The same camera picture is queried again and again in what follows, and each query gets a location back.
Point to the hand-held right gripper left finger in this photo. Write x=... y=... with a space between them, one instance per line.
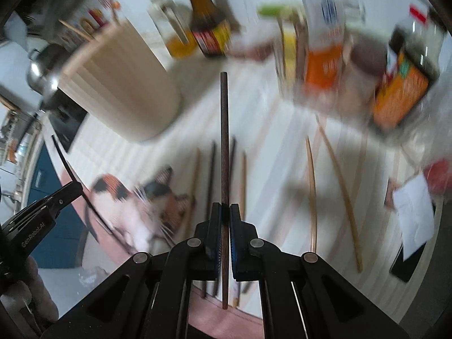
x=218 y=219

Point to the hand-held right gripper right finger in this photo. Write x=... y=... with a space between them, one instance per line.
x=234 y=219

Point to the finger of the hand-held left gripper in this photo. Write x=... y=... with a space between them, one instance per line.
x=65 y=197

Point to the black chopstick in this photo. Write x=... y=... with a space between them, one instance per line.
x=67 y=166

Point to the dark brown wooden chopstick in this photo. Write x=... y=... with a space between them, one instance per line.
x=224 y=130
x=232 y=155

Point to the beige ribbed utensil holder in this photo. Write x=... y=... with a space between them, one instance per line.
x=120 y=88

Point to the person's left hand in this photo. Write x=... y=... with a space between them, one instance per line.
x=39 y=296

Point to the blue cabinet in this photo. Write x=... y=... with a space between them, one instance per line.
x=46 y=183

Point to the light brown chopstick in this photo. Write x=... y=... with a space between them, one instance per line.
x=243 y=183

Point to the black induction cooktop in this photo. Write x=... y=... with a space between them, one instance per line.
x=69 y=127

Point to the calico cat sticker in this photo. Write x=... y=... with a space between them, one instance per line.
x=141 y=215

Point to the pale bamboo chopstick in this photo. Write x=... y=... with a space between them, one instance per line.
x=340 y=183
x=311 y=190

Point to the steel wok with lid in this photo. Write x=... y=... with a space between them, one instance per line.
x=40 y=69

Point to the clear plastic container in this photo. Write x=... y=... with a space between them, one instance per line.
x=317 y=99

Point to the small brown card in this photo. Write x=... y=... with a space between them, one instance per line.
x=392 y=194

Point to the plastic bag with dark contents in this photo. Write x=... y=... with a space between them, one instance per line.
x=254 y=49

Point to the black phone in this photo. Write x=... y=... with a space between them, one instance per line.
x=406 y=266

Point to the white paper sheet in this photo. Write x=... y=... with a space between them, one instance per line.
x=415 y=215

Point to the glass oil dispenser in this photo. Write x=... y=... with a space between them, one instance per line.
x=173 y=28

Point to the dark sauce bottle red label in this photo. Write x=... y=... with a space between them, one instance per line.
x=206 y=21

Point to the white and orange packet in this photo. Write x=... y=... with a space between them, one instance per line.
x=325 y=42

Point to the brown lidded jar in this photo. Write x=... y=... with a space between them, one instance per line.
x=365 y=67

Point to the clear plastic bag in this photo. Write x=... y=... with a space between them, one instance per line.
x=427 y=137

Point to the red packet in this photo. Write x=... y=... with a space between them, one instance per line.
x=439 y=176

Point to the green plastic item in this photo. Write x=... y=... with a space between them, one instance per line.
x=273 y=9

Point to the red-capped soy sauce bottle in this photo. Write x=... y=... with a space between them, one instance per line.
x=406 y=81

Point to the colourful wall sticker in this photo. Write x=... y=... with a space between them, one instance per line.
x=91 y=14

